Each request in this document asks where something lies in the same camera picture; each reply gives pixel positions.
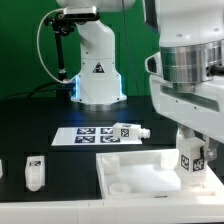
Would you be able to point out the black camera stand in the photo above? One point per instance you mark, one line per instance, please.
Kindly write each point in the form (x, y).
(61, 27)

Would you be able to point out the white square tabletop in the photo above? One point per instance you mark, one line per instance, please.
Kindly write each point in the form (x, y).
(148, 174)

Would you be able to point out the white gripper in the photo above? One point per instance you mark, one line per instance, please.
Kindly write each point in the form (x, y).
(202, 111)

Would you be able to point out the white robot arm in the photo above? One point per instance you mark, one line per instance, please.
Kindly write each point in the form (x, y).
(187, 82)

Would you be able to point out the white L-shaped fence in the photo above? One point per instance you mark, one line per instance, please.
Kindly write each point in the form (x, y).
(140, 211)

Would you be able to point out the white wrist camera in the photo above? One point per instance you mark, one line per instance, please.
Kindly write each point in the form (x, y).
(153, 64)

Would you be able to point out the white sheet with markers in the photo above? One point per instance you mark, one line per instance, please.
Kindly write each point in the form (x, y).
(71, 136)

